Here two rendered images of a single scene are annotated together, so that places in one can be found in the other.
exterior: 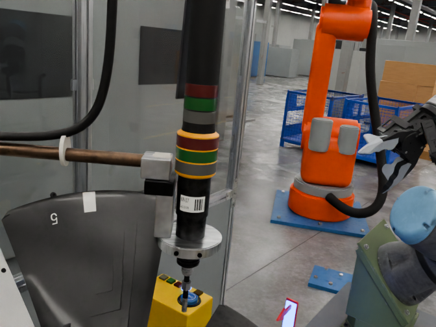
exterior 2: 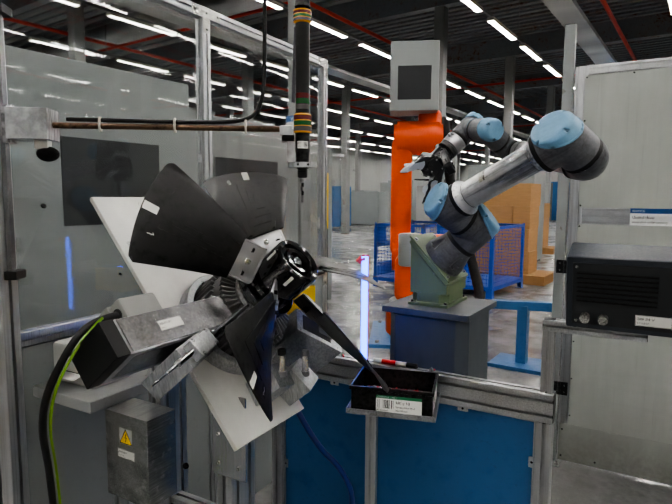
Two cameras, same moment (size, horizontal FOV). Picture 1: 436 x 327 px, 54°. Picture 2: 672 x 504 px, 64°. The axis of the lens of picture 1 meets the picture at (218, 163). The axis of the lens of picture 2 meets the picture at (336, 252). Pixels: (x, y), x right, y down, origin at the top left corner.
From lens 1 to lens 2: 0.94 m
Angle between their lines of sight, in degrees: 11
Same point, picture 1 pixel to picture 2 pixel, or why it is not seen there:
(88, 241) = (248, 190)
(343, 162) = not seen: hidden behind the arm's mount
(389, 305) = (435, 273)
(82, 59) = (205, 139)
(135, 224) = (271, 184)
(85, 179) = not seen: hidden behind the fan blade
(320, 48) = (398, 164)
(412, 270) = (446, 246)
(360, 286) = (416, 267)
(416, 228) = (435, 204)
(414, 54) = not seen: hidden behind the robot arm
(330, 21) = (404, 137)
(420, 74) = (514, 195)
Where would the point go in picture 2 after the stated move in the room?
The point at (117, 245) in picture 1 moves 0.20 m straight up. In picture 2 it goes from (263, 191) to (263, 113)
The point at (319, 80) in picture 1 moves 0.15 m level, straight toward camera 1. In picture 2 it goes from (401, 196) to (401, 196)
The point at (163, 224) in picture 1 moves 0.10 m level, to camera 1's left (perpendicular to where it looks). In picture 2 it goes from (290, 155) to (248, 154)
